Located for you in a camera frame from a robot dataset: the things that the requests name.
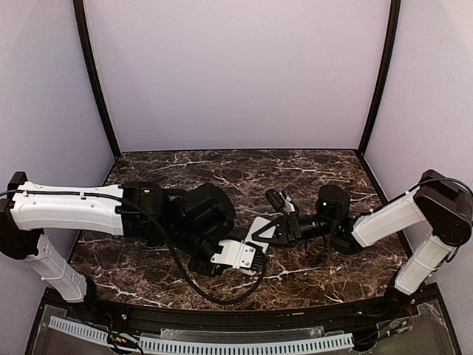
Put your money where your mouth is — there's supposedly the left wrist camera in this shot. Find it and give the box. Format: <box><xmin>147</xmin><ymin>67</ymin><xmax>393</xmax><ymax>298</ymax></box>
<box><xmin>211</xmin><ymin>240</ymin><xmax>268</xmax><ymax>275</ymax></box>

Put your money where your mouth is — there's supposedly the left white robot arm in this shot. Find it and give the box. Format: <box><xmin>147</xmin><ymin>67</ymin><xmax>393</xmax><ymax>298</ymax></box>
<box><xmin>1</xmin><ymin>172</ymin><xmax>247</xmax><ymax>304</ymax></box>

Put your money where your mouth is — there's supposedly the white remote control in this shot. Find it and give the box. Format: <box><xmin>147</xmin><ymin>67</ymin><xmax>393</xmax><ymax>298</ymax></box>
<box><xmin>245</xmin><ymin>217</ymin><xmax>276</xmax><ymax>253</ymax></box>

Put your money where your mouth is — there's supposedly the white slotted cable duct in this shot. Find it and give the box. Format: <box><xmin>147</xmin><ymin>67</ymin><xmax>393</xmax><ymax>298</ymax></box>
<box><xmin>49</xmin><ymin>315</ymin><xmax>355</xmax><ymax>355</ymax></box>

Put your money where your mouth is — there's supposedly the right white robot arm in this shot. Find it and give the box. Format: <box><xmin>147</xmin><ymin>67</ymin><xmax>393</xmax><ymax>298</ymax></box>
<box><xmin>251</xmin><ymin>169</ymin><xmax>472</xmax><ymax>300</ymax></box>

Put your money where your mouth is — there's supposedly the right black frame post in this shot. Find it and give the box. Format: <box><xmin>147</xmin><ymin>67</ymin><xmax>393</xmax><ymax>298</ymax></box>
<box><xmin>358</xmin><ymin>0</ymin><xmax>401</xmax><ymax>156</ymax></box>

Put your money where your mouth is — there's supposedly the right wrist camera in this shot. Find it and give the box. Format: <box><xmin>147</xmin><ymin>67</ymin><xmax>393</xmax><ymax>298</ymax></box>
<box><xmin>265</xmin><ymin>189</ymin><xmax>296</xmax><ymax>215</ymax></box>

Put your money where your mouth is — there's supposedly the left black frame post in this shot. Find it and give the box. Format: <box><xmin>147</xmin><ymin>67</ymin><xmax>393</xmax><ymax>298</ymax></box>
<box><xmin>72</xmin><ymin>0</ymin><xmax>121</xmax><ymax>160</ymax></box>

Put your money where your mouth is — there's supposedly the black front rail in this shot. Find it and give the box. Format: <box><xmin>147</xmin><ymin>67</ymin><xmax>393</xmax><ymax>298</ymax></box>
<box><xmin>97</xmin><ymin>297</ymin><xmax>382</xmax><ymax>332</ymax></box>

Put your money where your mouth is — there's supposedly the black frame post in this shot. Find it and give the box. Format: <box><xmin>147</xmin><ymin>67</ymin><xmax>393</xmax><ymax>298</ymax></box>
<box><xmin>72</xmin><ymin>0</ymin><xmax>121</xmax><ymax>160</ymax></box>
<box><xmin>358</xmin><ymin>0</ymin><xmax>401</xmax><ymax>156</ymax></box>

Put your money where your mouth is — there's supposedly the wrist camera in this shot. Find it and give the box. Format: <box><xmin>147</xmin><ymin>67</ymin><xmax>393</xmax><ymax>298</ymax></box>
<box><xmin>211</xmin><ymin>240</ymin><xmax>268</xmax><ymax>275</ymax></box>
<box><xmin>265</xmin><ymin>189</ymin><xmax>296</xmax><ymax>215</ymax></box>

